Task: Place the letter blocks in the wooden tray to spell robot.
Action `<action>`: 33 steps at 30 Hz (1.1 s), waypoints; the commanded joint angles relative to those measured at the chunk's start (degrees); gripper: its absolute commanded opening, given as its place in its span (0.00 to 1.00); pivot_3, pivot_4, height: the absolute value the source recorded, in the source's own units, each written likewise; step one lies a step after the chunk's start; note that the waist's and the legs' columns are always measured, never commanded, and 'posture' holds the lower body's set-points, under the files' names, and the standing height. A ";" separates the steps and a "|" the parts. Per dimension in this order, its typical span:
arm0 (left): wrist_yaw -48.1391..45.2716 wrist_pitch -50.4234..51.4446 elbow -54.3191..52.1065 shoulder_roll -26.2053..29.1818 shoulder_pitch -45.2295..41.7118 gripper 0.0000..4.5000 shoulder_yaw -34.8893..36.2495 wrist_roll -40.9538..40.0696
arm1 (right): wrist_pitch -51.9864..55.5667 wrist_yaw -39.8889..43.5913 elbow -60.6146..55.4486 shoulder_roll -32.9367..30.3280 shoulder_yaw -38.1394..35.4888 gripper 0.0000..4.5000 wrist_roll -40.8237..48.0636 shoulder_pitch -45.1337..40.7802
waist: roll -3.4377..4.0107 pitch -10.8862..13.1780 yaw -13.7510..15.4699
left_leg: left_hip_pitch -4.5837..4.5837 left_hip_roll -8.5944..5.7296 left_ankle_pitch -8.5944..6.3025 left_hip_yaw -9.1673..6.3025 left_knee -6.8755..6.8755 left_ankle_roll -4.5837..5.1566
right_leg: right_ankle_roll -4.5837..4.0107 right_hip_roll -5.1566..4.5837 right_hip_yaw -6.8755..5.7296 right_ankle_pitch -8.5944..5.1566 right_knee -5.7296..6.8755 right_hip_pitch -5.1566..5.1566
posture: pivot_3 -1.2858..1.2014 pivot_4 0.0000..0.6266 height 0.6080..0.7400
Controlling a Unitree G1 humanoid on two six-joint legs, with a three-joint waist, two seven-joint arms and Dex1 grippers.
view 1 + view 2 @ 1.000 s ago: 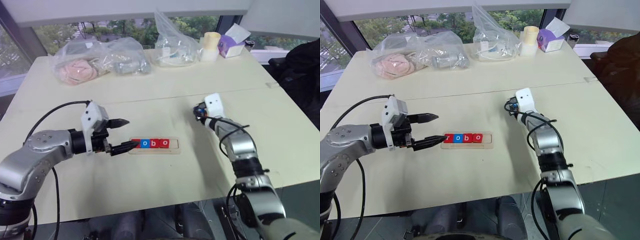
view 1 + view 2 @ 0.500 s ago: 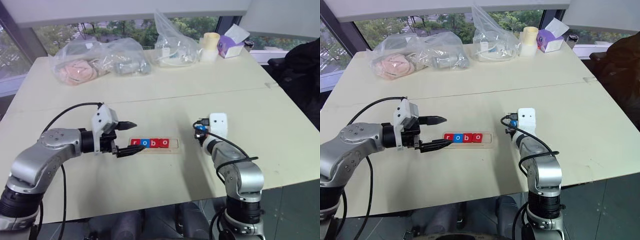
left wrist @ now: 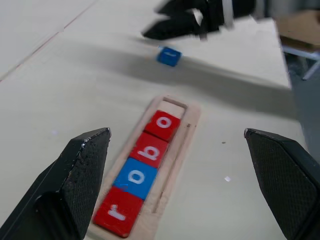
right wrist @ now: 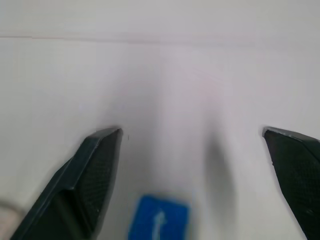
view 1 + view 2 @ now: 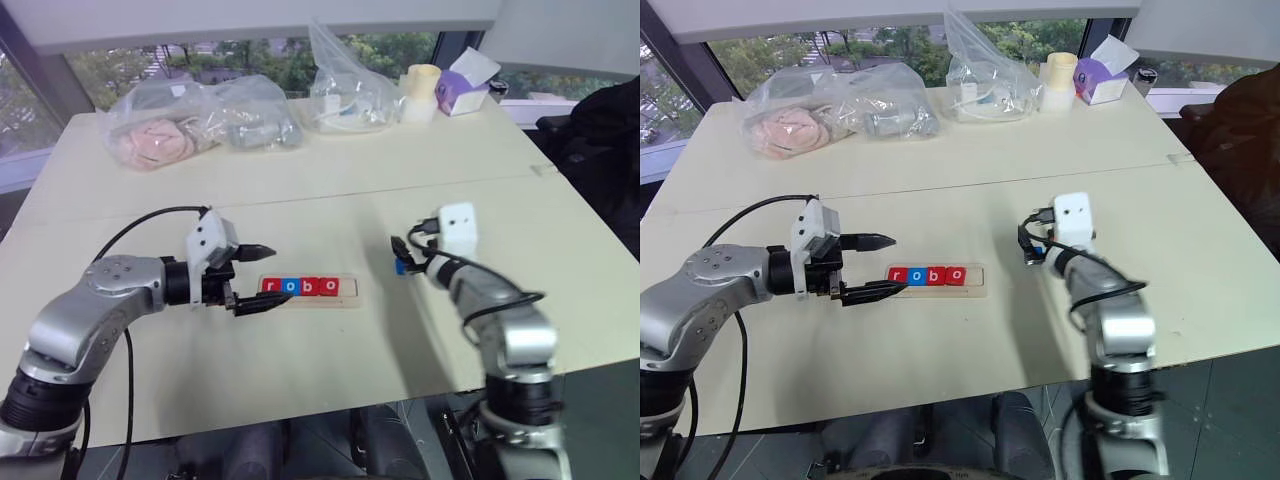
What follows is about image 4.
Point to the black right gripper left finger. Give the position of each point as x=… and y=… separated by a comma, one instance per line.
x=82, y=185

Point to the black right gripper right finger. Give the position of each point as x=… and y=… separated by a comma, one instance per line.
x=297, y=175

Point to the blue t tile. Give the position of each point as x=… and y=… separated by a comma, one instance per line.
x=157, y=217

